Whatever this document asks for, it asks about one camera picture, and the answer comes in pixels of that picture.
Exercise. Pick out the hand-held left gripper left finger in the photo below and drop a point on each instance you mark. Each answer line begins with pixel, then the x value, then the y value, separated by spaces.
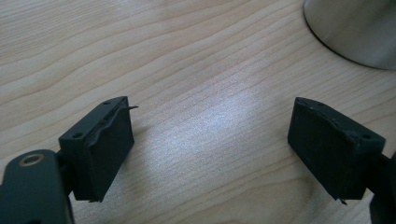
pixel 102 149

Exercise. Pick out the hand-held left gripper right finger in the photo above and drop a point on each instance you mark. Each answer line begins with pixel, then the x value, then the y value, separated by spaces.
pixel 330 149

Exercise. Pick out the silver metal round base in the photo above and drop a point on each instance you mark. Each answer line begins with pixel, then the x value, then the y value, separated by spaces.
pixel 358 28

